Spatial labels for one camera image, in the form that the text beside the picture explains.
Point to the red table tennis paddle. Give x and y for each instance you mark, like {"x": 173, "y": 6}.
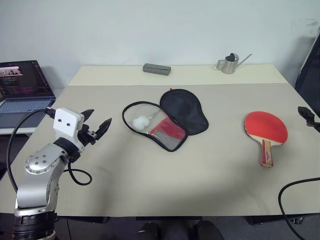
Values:
{"x": 265, "y": 125}

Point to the black panel with white edge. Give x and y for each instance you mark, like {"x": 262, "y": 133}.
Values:
{"x": 310, "y": 75}

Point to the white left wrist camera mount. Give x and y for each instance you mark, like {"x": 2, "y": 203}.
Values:
{"x": 66, "y": 122}

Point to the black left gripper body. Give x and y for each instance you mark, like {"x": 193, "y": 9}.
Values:
{"x": 86, "y": 136}

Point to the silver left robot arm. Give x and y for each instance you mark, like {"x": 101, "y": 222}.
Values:
{"x": 37, "y": 175}

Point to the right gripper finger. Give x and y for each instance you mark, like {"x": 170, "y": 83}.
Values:
{"x": 308, "y": 116}

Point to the black red paddle case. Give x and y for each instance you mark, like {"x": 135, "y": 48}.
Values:
{"x": 185, "y": 110}

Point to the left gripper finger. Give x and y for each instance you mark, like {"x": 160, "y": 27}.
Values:
{"x": 103, "y": 128}
{"x": 87, "y": 115}

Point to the black table frame bar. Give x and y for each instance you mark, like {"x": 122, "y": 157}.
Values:
{"x": 168, "y": 218}

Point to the dark rounded shape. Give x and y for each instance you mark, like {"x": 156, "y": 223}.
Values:
{"x": 150, "y": 231}
{"x": 207, "y": 230}

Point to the small metal watering can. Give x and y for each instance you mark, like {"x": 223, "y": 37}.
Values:
{"x": 230, "y": 66}

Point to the grey oblong box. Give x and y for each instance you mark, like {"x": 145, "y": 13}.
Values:
{"x": 157, "y": 69}

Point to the open dark blue laptop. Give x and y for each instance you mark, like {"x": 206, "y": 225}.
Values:
{"x": 25, "y": 107}

